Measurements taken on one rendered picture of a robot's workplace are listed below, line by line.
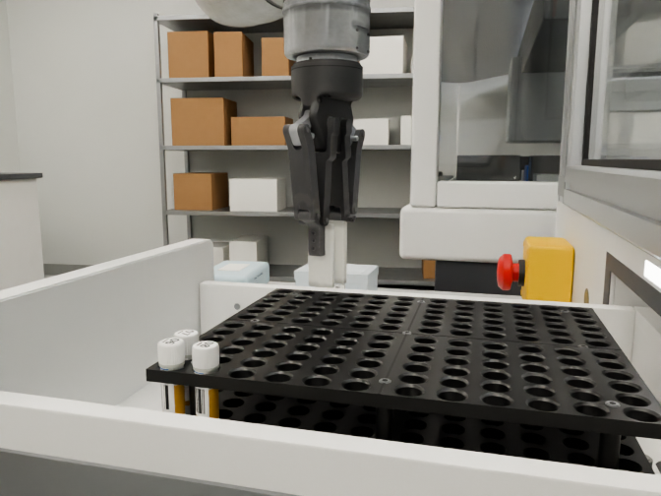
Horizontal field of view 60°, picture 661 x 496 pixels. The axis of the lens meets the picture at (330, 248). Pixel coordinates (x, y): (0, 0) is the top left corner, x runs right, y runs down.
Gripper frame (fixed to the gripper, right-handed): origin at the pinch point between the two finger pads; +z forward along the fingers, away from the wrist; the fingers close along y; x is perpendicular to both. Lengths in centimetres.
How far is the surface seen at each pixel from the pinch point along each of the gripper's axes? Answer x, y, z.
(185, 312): 1.1, -20.5, 1.9
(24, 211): 346, 173, 24
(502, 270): -17.1, 7.6, 1.4
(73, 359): -2.4, -33.1, 1.3
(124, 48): 354, 272, -98
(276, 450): -20.2, -37.0, 0.4
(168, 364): -12.5, -35.1, -0.9
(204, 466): -17.2, -37.9, 1.5
